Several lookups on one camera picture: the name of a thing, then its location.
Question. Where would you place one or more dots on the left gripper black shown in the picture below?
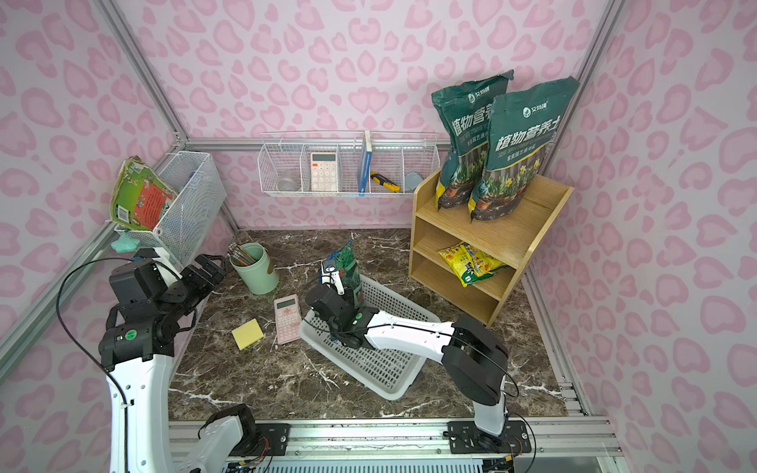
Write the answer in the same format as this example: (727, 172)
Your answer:
(201, 270)

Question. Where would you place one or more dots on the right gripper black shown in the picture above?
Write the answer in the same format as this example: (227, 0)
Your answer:
(331, 290)

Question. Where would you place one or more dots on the light green blue soil bag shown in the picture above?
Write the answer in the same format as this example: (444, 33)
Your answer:
(347, 264)

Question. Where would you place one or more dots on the white plastic perforated basket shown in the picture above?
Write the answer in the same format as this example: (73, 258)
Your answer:
(402, 337)

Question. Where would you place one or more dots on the dark green soil bag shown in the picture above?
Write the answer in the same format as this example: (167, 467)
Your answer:
(521, 131)
(465, 111)

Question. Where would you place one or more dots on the dark green soil bag front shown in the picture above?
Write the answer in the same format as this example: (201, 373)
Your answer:
(521, 131)

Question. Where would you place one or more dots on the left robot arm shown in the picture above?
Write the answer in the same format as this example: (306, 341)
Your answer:
(137, 352)

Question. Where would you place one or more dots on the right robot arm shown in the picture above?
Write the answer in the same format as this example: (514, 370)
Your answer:
(475, 359)

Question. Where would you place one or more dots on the yellow fertilizer packet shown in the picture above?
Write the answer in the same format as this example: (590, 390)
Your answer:
(469, 264)

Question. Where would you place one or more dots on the coloured pencils in cup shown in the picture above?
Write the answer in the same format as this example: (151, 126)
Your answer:
(239, 256)

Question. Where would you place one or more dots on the mint green pen cup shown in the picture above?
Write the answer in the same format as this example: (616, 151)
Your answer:
(260, 278)

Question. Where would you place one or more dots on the pink calculator on table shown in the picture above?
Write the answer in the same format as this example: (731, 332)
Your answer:
(287, 319)

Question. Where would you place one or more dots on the yellow sticky note pad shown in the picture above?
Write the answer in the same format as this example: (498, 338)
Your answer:
(247, 334)

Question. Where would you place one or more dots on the green red seed packet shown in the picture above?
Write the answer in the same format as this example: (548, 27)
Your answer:
(140, 197)

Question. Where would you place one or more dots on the clear tape roll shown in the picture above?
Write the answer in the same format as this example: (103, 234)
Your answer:
(289, 181)

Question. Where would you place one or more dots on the yellow utility knife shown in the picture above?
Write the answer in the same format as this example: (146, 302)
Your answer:
(385, 182)

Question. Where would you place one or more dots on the pink white calculator in rack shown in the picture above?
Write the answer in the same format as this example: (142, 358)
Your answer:
(324, 172)

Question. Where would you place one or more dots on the blue book in rack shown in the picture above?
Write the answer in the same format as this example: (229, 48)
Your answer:
(365, 164)

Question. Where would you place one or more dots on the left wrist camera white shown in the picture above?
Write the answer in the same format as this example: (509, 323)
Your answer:
(158, 255)

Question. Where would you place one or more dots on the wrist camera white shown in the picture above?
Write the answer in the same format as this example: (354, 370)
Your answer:
(330, 276)
(158, 255)

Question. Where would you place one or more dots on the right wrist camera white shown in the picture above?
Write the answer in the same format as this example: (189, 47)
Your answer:
(330, 276)

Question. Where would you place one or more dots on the white wire basket left wall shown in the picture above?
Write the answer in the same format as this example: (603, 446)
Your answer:
(200, 195)

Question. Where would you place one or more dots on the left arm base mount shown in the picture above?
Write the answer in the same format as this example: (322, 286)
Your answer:
(267, 439)

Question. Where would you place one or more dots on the white wire rack back wall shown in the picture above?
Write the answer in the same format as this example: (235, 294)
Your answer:
(395, 154)

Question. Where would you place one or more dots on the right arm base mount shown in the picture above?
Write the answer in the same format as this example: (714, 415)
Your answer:
(465, 438)

